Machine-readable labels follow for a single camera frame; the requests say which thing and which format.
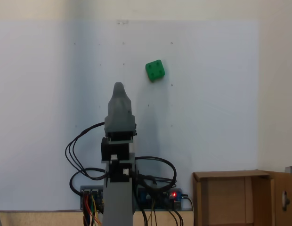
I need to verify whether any black servo cable bundle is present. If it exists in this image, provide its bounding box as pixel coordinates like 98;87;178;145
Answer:
65;121;106;181
134;156;178;196

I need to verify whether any brown cardboard box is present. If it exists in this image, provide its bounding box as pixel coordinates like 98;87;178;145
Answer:
192;169;292;226

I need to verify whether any coloured jumper wire bundle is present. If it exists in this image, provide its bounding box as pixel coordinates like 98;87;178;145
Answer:
81;192;102;226

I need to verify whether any circuit board with blue parts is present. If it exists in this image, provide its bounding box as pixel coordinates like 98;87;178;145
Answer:
136;187;185;210

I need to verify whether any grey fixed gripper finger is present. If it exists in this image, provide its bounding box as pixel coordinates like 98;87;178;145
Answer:
107;81;133;115

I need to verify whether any green die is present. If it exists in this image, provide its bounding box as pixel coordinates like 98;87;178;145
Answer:
145;59;166;82

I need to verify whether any circuit board with jumper wires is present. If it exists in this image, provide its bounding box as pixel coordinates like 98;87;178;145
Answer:
80;185;106;210

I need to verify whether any white paper sheet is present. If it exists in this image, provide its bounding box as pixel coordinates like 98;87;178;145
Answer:
0;20;260;212

